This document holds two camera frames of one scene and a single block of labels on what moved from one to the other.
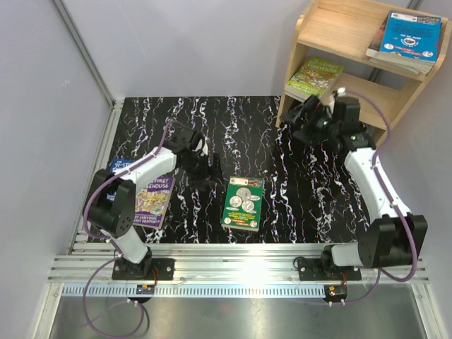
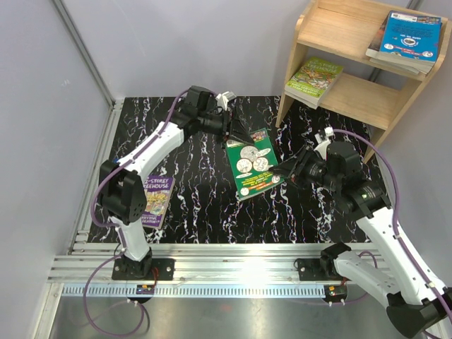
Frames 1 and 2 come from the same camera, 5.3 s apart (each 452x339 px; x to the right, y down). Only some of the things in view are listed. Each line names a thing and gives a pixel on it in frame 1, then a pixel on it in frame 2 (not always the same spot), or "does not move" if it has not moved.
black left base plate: (122, 270) does not move
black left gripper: (208, 174) to (233, 128)
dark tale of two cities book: (417, 65) does not move
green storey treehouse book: (314, 76) does not move
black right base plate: (325, 270) does not move
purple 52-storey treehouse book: (152, 202) does not move
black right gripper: (313, 109) to (289, 168)
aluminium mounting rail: (219, 263) does not move
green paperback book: (242, 207) to (251, 164)
